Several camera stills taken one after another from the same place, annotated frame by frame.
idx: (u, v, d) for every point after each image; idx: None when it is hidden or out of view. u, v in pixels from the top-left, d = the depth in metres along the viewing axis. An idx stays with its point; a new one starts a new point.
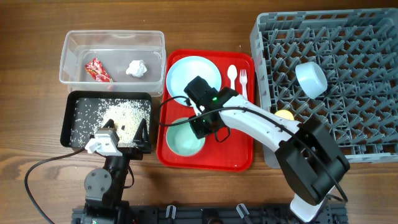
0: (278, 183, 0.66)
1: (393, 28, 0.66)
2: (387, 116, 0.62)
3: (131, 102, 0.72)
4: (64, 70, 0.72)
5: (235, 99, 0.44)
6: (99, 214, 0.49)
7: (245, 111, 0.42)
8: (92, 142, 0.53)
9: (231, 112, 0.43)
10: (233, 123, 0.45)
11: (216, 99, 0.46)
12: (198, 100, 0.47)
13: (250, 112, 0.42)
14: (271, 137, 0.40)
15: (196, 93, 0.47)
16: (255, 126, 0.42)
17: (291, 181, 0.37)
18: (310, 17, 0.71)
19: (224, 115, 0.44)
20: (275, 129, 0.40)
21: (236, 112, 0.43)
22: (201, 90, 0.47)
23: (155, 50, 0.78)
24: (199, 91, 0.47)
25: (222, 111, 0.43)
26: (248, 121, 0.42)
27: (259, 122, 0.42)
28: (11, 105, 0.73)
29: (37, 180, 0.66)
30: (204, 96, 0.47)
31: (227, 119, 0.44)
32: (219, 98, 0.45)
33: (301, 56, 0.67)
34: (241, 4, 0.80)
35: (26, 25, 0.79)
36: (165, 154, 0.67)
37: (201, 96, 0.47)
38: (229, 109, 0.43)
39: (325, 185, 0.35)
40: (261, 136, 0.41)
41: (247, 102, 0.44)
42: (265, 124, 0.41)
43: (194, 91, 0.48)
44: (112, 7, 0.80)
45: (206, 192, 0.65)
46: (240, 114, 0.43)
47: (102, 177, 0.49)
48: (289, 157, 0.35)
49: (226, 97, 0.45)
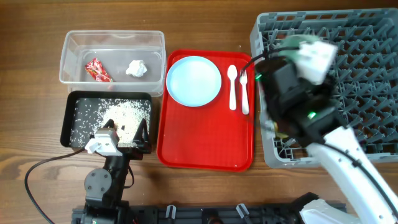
0: (278, 183, 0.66)
1: (393, 28, 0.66)
2: (388, 116, 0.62)
3: (131, 102, 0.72)
4: (64, 70, 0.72)
5: (342, 137, 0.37)
6: (99, 214, 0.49)
7: (357, 167, 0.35)
8: (92, 142, 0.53)
9: (336, 158, 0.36)
10: (324, 159, 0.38)
11: (314, 116, 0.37)
12: (280, 92, 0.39)
13: (360, 170, 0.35)
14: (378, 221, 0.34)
15: (279, 82, 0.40)
16: (358, 192, 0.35)
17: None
18: (310, 17, 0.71)
19: (326, 153, 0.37)
20: (388, 214, 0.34)
21: (345, 162, 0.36)
22: (283, 80, 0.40)
23: (155, 50, 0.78)
24: (282, 78, 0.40)
25: (323, 145, 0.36)
26: (356, 185, 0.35)
27: (371, 192, 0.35)
28: (11, 105, 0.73)
29: (37, 180, 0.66)
30: (289, 92, 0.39)
31: (321, 154, 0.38)
32: (318, 114, 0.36)
33: None
34: (241, 4, 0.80)
35: (27, 25, 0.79)
36: (165, 154, 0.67)
37: (282, 83, 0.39)
38: (336, 152, 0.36)
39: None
40: (359, 205, 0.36)
41: (357, 150, 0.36)
42: (379, 201, 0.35)
43: (277, 80, 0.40)
44: (112, 7, 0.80)
45: (206, 192, 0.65)
46: (347, 167, 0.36)
47: (102, 177, 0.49)
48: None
49: (329, 119, 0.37)
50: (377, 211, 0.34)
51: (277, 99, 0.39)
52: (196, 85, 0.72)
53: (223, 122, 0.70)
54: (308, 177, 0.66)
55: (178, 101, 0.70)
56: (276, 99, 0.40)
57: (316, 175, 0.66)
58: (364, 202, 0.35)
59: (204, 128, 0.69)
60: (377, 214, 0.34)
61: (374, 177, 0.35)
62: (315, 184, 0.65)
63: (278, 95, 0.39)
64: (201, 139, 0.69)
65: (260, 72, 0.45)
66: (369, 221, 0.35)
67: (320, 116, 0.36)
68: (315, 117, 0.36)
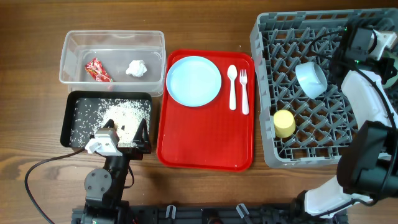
0: (277, 183, 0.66)
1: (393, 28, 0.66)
2: None
3: (131, 102, 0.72)
4: (64, 70, 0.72)
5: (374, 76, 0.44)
6: (99, 214, 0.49)
7: (371, 86, 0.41)
8: (92, 142, 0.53)
9: (359, 79, 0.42)
10: (347, 86, 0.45)
11: (358, 63, 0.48)
12: (351, 46, 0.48)
13: (375, 88, 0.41)
14: (372, 114, 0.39)
15: (355, 37, 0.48)
16: (362, 97, 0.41)
17: (348, 152, 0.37)
18: (310, 17, 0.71)
19: (354, 75, 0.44)
20: (382, 112, 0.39)
21: (364, 81, 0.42)
22: (360, 40, 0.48)
23: (155, 50, 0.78)
24: (357, 39, 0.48)
25: (356, 71, 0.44)
26: (365, 92, 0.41)
27: (374, 98, 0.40)
28: (11, 105, 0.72)
29: (37, 180, 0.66)
30: (356, 50, 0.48)
31: (352, 78, 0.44)
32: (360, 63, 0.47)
33: (301, 57, 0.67)
34: (241, 4, 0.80)
35: (27, 25, 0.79)
36: (165, 154, 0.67)
37: (355, 43, 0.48)
38: (359, 74, 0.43)
39: (371, 185, 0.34)
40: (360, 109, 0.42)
41: (375, 82, 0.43)
42: (378, 103, 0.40)
43: (356, 35, 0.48)
44: (112, 7, 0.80)
45: (206, 192, 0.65)
46: (365, 83, 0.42)
47: (102, 177, 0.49)
48: (375, 130, 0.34)
49: (366, 69, 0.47)
50: (374, 106, 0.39)
51: (345, 51, 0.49)
52: (196, 85, 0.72)
53: (223, 121, 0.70)
54: (309, 177, 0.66)
55: (179, 101, 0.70)
56: (343, 51, 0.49)
57: (316, 175, 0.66)
58: (363, 103, 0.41)
59: (204, 128, 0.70)
60: (374, 109, 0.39)
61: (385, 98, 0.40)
62: (315, 184, 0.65)
63: (344, 50, 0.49)
64: (201, 139, 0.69)
65: (354, 30, 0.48)
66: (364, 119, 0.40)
67: (361, 66, 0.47)
68: (358, 63, 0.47)
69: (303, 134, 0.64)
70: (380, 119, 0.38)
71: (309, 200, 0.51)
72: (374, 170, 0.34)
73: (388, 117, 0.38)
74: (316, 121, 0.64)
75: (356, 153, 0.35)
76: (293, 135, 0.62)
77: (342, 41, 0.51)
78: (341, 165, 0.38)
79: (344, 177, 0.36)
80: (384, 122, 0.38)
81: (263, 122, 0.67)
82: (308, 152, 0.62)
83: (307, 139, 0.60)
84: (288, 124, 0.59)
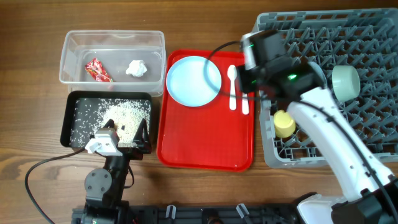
0: (277, 183, 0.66)
1: (393, 28, 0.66)
2: (388, 116, 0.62)
3: (131, 102, 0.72)
4: (64, 70, 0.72)
5: (320, 96, 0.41)
6: (99, 214, 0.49)
7: (331, 122, 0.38)
8: (92, 142, 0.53)
9: (311, 114, 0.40)
10: (298, 118, 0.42)
11: (293, 79, 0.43)
12: (268, 58, 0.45)
13: (336, 126, 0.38)
14: (351, 173, 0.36)
15: (265, 49, 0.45)
16: (326, 139, 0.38)
17: (346, 215, 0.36)
18: (310, 17, 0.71)
19: (301, 107, 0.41)
20: (362, 168, 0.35)
21: (319, 117, 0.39)
22: (272, 48, 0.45)
23: (155, 50, 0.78)
24: (269, 50, 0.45)
25: (297, 101, 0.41)
26: (326, 135, 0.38)
27: (344, 147, 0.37)
28: (11, 105, 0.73)
29: (37, 180, 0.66)
30: (275, 58, 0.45)
31: (298, 110, 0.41)
32: (295, 79, 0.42)
33: (301, 56, 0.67)
34: (241, 4, 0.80)
35: (27, 25, 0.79)
36: (165, 154, 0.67)
37: (269, 55, 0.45)
38: (311, 108, 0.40)
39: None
40: (332, 158, 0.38)
41: (337, 113, 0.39)
42: (351, 155, 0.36)
43: (264, 47, 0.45)
44: (112, 7, 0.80)
45: (206, 192, 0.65)
46: (324, 123, 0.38)
47: (102, 177, 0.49)
48: (368, 210, 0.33)
49: (306, 82, 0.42)
50: (350, 163, 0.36)
51: (267, 66, 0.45)
52: (197, 86, 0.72)
53: (223, 122, 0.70)
54: (308, 178, 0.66)
55: (178, 101, 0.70)
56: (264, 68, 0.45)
57: (316, 175, 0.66)
58: (330, 150, 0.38)
59: (204, 129, 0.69)
60: (351, 166, 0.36)
61: (352, 138, 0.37)
62: (315, 184, 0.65)
63: (263, 68, 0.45)
64: (201, 139, 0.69)
65: (256, 45, 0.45)
66: (342, 172, 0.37)
67: (298, 79, 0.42)
68: (294, 80, 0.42)
69: (303, 134, 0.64)
70: (363, 180, 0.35)
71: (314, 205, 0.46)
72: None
73: (372, 175, 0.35)
74: None
75: None
76: (293, 135, 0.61)
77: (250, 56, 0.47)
78: None
79: None
80: (369, 183, 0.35)
81: (263, 122, 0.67)
82: (308, 152, 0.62)
83: (306, 139, 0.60)
84: (287, 124, 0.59)
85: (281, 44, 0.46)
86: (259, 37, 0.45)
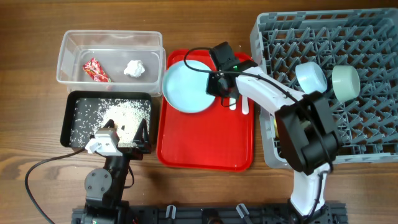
0: (277, 183, 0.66)
1: (393, 29, 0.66)
2: (388, 116, 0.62)
3: (131, 102, 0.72)
4: (62, 70, 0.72)
5: (255, 69, 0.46)
6: (99, 214, 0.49)
7: (259, 78, 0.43)
8: (92, 142, 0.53)
9: (246, 79, 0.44)
10: (244, 89, 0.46)
11: (237, 68, 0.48)
12: (220, 62, 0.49)
13: (263, 79, 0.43)
14: (274, 102, 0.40)
15: (217, 58, 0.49)
16: (259, 93, 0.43)
17: (283, 143, 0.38)
18: (310, 17, 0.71)
19: (240, 79, 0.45)
20: (280, 96, 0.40)
21: (252, 80, 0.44)
22: (224, 55, 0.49)
23: (153, 50, 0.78)
24: (222, 56, 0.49)
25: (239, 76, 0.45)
26: (256, 88, 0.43)
27: (267, 89, 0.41)
28: (11, 105, 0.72)
29: (38, 180, 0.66)
30: (226, 61, 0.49)
31: (240, 83, 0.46)
32: (239, 67, 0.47)
33: (301, 56, 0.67)
34: (241, 4, 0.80)
35: (26, 25, 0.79)
36: (165, 155, 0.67)
37: (222, 60, 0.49)
38: (246, 76, 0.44)
39: (318, 157, 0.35)
40: (266, 104, 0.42)
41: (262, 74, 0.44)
42: (272, 91, 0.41)
43: (216, 56, 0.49)
44: (112, 7, 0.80)
45: (206, 192, 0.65)
46: (254, 81, 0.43)
47: (102, 176, 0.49)
48: (286, 117, 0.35)
49: (246, 66, 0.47)
50: (272, 95, 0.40)
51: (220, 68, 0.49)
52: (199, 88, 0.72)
53: (222, 122, 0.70)
54: None
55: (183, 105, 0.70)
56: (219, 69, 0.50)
57: None
58: (263, 99, 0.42)
59: (204, 129, 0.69)
60: (273, 97, 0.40)
61: (275, 83, 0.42)
62: None
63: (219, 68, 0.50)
64: (201, 139, 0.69)
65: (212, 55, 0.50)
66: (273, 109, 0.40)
67: (241, 68, 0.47)
68: (236, 68, 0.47)
69: None
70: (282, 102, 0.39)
71: (296, 204, 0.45)
72: (311, 145, 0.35)
73: (287, 97, 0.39)
74: None
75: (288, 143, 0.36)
76: None
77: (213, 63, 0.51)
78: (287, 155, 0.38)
79: (296, 163, 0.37)
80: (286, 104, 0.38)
81: (263, 122, 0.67)
82: None
83: None
84: None
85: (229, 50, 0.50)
86: (215, 48, 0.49)
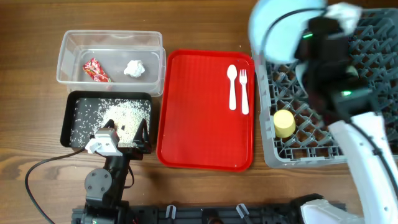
0: (277, 183, 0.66)
1: (393, 28, 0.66)
2: (388, 115, 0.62)
3: (131, 102, 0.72)
4: (62, 70, 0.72)
5: (371, 122, 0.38)
6: (99, 214, 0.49)
7: (377, 155, 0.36)
8: (92, 142, 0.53)
9: (358, 142, 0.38)
10: (342, 139, 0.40)
11: (348, 94, 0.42)
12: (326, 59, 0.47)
13: (380, 161, 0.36)
14: (378, 208, 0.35)
15: (323, 49, 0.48)
16: (361, 168, 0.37)
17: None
18: None
19: (354, 124, 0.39)
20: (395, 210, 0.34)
21: (367, 148, 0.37)
22: (329, 52, 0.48)
23: (153, 50, 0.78)
24: (328, 54, 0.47)
25: (343, 104, 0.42)
26: (369, 170, 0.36)
27: (382, 183, 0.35)
28: (11, 105, 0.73)
29: (38, 180, 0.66)
30: (329, 62, 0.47)
31: (342, 129, 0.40)
32: (352, 93, 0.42)
33: None
34: (240, 4, 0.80)
35: (27, 25, 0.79)
36: (165, 155, 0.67)
37: (328, 56, 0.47)
38: (359, 136, 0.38)
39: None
40: (365, 189, 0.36)
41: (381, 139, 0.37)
42: (387, 193, 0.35)
43: (323, 46, 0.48)
44: (112, 7, 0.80)
45: (206, 192, 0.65)
46: (367, 150, 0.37)
47: (102, 177, 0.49)
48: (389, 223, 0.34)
49: (362, 100, 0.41)
50: (384, 202, 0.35)
51: (321, 65, 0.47)
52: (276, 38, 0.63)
53: (223, 122, 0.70)
54: (308, 178, 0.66)
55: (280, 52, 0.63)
56: (321, 65, 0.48)
57: (316, 175, 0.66)
58: (360, 185, 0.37)
59: (205, 129, 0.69)
60: (384, 206, 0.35)
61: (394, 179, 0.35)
62: (315, 184, 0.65)
63: (321, 60, 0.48)
64: (201, 139, 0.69)
65: (319, 42, 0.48)
66: (370, 206, 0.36)
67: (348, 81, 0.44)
68: (348, 96, 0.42)
69: (303, 134, 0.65)
70: (393, 221, 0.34)
71: (306, 216, 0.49)
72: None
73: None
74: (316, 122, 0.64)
75: None
76: (293, 135, 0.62)
77: (306, 45, 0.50)
78: None
79: None
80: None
81: (263, 123, 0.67)
82: (308, 152, 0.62)
83: (306, 139, 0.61)
84: (288, 124, 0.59)
85: (339, 46, 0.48)
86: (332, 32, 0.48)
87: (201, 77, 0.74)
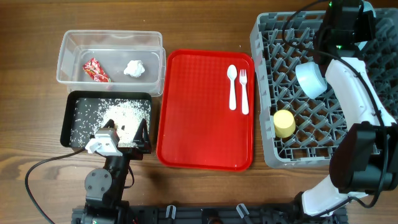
0: (277, 183, 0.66)
1: (393, 29, 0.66)
2: None
3: (131, 102, 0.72)
4: (62, 70, 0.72)
5: (357, 63, 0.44)
6: (99, 214, 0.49)
7: (357, 77, 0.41)
8: (92, 142, 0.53)
9: (342, 69, 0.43)
10: (331, 74, 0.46)
11: (340, 48, 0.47)
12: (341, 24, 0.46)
13: (359, 80, 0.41)
14: (359, 112, 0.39)
15: (340, 17, 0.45)
16: (344, 87, 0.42)
17: (338, 155, 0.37)
18: (310, 17, 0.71)
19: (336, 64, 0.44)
20: (370, 109, 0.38)
21: (348, 72, 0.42)
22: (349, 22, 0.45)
23: (153, 50, 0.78)
24: (341, 21, 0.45)
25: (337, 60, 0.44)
26: (351, 84, 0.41)
27: (360, 94, 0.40)
28: (11, 105, 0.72)
29: (38, 180, 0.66)
30: (344, 26, 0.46)
31: (334, 66, 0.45)
32: (342, 49, 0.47)
33: (301, 56, 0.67)
34: (240, 4, 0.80)
35: (26, 25, 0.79)
36: (165, 155, 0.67)
37: (341, 23, 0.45)
38: (343, 64, 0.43)
39: (367, 183, 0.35)
40: (347, 103, 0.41)
41: (362, 72, 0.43)
42: (365, 98, 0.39)
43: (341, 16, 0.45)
44: (112, 7, 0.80)
45: (206, 192, 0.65)
46: (349, 75, 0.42)
47: (102, 176, 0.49)
48: (362, 134, 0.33)
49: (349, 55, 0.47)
50: (361, 103, 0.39)
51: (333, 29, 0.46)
52: None
53: (223, 122, 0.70)
54: (309, 178, 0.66)
55: None
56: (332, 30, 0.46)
57: (316, 175, 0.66)
58: (347, 100, 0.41)
59: (204, 128, 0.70)
60: (361, 106, 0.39)
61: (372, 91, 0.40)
62: (315, 184, 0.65)
63: (332, 24, 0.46)
64: (201, 139, 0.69)
65: (338, 10, 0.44)
66: (352, 112, 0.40)
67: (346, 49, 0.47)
68: (341, 49, 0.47)
69: (303, 134, 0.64)
70: (367, 117, 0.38)
71: (305, 201, 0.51)
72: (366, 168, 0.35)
73: (375, 116, 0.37)
74: (316, 121, 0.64)
75: (346, 158, 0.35)
76: (293, 135, 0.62)
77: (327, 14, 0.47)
78: (334, 167, 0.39)
79: (337, 178, 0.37)
80: (371, 120, 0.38)
81: (263, 122, 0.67)
82: (308, 152, 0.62)
83: (307, 139, 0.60)
84: (288, 124, 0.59)
85: (356, 16, 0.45)
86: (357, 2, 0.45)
87: (201, 76, 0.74)
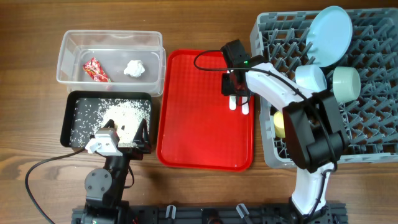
0: (277, 183, 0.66)
1: (393, 28, 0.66)
2: (388, 115, 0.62)
3: (131, 102, 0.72)
4: (62, 70, 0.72)
5: (264, 65, 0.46)
6: (99, 214, 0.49)
7: (269, 74, 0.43)
8: (93, 142, 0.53)
9: (256, 74, 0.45)
10: (253, 86, 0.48)
11: (247, 63, 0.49)
12: (233, 58, 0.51)
13: (273, 75, 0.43)
14: (283, 98, 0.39)
15: (231, 53, 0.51)
16: (265, 87, 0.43)
17: (290, 144, 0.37)
18: (310, 17, 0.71)
19: (250, 74, 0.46)
20: (289, 92, 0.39)
21: (260, 74, 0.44)
22: (236, 51, 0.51)
23: (153, 50, 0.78)
24: (234, 53, 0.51)
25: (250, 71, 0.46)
26: (266, 83, 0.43)
27: (278, 86, 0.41)
28: (11, 105, 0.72)
29: (38, 180, 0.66)
30: (239, 58, 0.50)
31: (250, 78, 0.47)
32: (249, 62, 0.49)
33: (301, 56, 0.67)
34: (240, 4, 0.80)
35: (26, 25, 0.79)
36: (165, 155, 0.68)
37: (234, 56, 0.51)
38: (254, 71, 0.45)
39: (324, 154, 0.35)
40: (273, 99, 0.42)
41: (272, 70, 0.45)
42: (280, 87, 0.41)
43: (231, 51, 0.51)
44: (112, 7, 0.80)
45: (206, 192, 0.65)
46: (263, 77, 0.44)
47: (102, 176, 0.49)
48: (293, 114, 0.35)
49: (257, 63, 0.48)
50: (282, 92, 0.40)
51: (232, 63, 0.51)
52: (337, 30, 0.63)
53: (222, 121, 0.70)
54: None
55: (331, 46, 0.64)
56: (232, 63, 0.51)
57: None
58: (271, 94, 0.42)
59: (203, 129, 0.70)
60: (282, 94, 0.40)
61: (284, 79, 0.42)
62: None
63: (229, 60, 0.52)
64: (201, 138, 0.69)
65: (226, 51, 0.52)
66: (278, 102, 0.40)
67: (252, 63, 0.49)
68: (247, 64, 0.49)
69: None
70: (290, 98, 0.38)
71: (296, 202, 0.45)
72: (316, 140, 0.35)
73: (296, 93, 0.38)
74: None
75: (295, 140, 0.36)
76: None
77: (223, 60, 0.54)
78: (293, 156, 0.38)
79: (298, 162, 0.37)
80: (295, 99, 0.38)
81: (263, 122, 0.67)
82: None
83: None
84: None
85: (242, 46, 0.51)
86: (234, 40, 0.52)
87: (201, 76, 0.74)
